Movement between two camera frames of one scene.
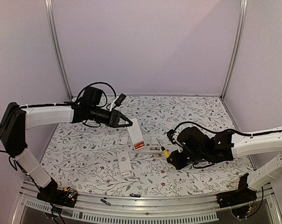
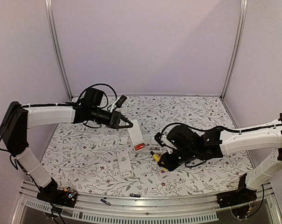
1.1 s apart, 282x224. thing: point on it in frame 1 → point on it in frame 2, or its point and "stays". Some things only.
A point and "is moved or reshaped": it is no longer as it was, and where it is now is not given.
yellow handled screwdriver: (166, 152) is moved or reshaped
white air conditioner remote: (125, 164) stays
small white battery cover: (154, 141) stays
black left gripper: (114, 118) stays
